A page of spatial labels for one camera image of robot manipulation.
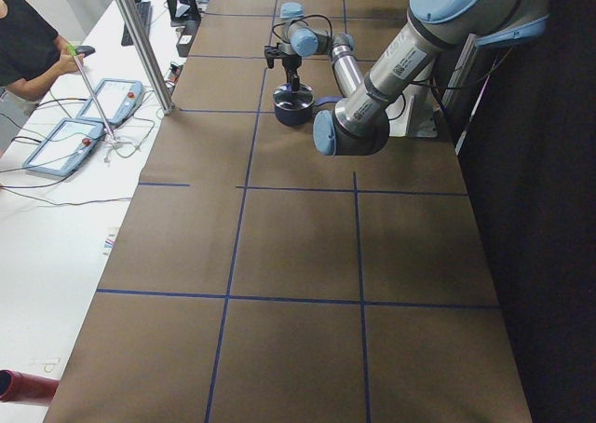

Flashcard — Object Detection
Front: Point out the dark blue saucepan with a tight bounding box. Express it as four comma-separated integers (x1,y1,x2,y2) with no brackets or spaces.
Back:
274,92,343,127

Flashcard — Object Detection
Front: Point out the glass pot lid blue knob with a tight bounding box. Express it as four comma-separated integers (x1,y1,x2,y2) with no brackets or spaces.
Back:
273,83,314,111

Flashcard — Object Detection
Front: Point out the far teach pendant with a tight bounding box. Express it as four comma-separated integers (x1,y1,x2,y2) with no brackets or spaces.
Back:
94,78,144,128

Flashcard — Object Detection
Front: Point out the black keyboard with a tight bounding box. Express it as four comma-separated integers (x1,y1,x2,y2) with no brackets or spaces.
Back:
120,1,154,48

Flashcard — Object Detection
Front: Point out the near teach pendant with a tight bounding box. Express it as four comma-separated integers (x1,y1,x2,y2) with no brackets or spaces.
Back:
22,118,104,177

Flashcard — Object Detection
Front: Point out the long metal rod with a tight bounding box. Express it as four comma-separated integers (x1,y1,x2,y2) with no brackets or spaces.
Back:
66,44,116,143

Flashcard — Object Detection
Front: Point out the red cylinder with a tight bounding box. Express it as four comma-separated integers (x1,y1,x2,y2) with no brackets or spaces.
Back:
1,370,60,406

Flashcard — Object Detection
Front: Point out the teach pendant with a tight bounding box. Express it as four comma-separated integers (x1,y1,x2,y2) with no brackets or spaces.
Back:
22,118,104,177
94,78,144,128

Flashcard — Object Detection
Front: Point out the white camera mast base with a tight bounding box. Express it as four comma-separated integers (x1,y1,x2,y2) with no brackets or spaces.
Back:
386,61,438,139

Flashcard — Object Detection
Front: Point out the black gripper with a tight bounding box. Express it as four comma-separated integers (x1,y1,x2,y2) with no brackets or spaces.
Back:
282,54,301,91

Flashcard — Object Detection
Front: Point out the aluminium frame post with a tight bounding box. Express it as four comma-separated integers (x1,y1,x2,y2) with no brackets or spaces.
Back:
115,0,174,116

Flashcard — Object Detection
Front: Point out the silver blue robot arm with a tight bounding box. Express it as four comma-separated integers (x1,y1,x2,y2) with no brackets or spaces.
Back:
264,0,549,157

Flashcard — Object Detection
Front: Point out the person in black shirt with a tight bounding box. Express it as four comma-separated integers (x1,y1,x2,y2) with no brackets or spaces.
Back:
1,0,84,102

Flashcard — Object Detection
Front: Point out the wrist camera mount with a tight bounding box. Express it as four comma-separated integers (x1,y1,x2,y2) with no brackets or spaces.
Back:
264,45,285,69

